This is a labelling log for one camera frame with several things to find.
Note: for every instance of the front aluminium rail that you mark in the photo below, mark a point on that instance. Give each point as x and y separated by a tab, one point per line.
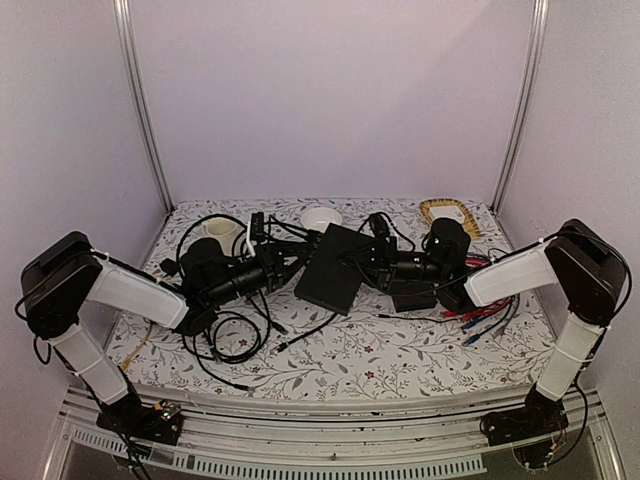
249	438

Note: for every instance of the woven bamboo tray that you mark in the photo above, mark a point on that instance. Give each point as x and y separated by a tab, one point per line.
470	226

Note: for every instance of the white ceramic bowl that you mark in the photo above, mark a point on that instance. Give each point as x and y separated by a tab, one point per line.
320	218

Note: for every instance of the white small box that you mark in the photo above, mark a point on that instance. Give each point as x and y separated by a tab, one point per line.
451	212

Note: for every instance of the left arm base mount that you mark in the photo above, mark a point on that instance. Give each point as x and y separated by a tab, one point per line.
129	417

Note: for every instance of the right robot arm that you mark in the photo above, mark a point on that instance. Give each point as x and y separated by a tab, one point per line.
594	276

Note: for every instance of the black network switch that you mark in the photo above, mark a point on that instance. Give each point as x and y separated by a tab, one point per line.
408	296
330	280

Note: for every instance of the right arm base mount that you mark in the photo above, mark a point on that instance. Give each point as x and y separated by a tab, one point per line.
540	421

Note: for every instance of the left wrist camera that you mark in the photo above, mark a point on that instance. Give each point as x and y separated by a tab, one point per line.
255	233

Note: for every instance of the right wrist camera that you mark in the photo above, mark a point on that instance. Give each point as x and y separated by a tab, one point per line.
379	226

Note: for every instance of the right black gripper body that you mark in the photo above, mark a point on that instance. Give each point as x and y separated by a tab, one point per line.
389	264

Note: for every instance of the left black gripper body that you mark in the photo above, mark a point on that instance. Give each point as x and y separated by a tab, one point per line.
274	276

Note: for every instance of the cream ceramic mug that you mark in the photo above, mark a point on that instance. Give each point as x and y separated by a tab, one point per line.
224	230

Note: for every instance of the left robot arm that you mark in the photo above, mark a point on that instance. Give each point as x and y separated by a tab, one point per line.
58	283

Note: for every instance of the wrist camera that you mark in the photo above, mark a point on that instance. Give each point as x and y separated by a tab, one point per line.
255	233
379	226

